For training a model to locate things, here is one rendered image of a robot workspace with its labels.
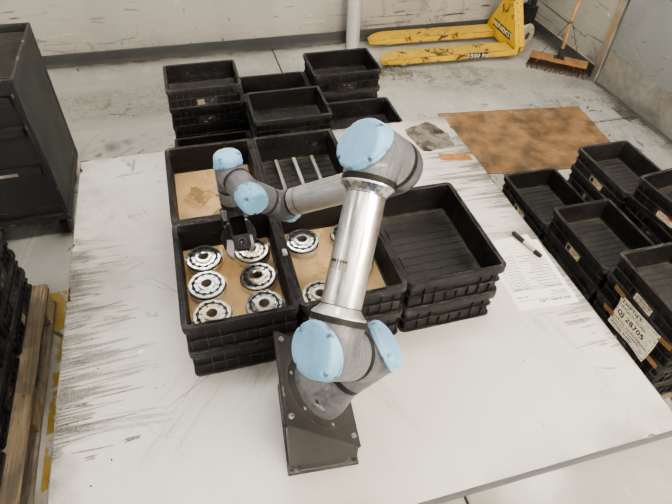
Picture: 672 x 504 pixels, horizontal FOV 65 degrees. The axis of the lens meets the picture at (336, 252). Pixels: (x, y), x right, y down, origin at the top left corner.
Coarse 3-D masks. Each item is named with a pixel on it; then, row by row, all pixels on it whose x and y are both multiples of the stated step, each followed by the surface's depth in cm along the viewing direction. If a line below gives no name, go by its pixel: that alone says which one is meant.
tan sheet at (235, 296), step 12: (264, 240) 168; (228, 264) 160; (192, 276) 156; (228, 276) 156; (228, 288) 153; (240, 288) 153; (276, 288) 154; (192, 300) 150; (228, 300) 150; (240, 300) 150; (192, 312) 147; (240, 312) 147
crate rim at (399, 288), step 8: (280, 224) 158; (280, 232) 156; (384, 240) 155; (288, 248) 151; (288, 256) 151; (392, 256) 150; (288, 264) 147; (392, 264) 149; (400, 272) 146; (400, 280) 145; (296, 288) 141; (376, 288) 142; (384, 288) 142; (392, 288) 142; (400, 288) 142; (368, 296) 141; (376, 296) 142; (384, 296) 143; (304, 304) 137; (312, 304) 137
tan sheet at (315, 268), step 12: (324, 228) 172; (324, 240) 168; (324, 252) 165; (300, 264) 161; (312, 264) 161; (324, 264) 161; (300, 276) 157; (312, 276) 158; (324, 276) 158; (372, 276) 158; (372, 288) 155
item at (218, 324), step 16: (176, 224) 157; (192, 224) 157; (272, 224) 160; (176, 240) 152; (176, 256) 148; (176, 272) 143; (288, 272) 145; (224, 320) 133; (240, 320) 133; (256, 320) 135
